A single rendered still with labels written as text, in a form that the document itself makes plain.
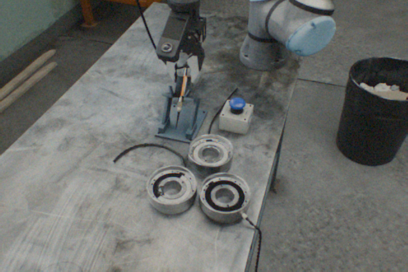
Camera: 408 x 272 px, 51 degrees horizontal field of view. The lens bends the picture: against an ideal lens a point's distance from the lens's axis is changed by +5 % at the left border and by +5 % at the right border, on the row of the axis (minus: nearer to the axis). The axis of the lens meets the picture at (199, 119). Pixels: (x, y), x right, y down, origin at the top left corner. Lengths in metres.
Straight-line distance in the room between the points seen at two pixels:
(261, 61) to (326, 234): 0.90
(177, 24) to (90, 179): 0.39
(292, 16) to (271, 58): 0.19
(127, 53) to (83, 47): 1.68
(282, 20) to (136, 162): 0.52
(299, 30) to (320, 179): 1.11
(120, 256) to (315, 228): 1.19
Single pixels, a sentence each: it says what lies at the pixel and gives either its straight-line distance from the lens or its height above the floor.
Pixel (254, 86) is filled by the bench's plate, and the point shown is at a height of 0.80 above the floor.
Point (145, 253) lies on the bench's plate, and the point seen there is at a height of 0.80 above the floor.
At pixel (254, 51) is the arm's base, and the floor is 0.85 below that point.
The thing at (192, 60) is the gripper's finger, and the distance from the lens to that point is 0.95.
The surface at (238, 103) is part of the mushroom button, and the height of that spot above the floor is 0.87.
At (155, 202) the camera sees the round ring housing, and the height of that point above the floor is 0.83.
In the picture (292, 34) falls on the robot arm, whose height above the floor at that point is 0.98.
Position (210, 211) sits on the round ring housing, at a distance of 0.83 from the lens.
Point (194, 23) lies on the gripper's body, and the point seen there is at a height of 1.06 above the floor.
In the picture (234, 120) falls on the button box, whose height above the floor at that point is 0.84.
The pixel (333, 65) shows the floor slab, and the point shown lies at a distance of 2.85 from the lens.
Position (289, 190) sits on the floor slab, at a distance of 1.99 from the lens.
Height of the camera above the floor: 1.50
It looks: 41 degrees down
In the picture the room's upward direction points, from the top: straight up
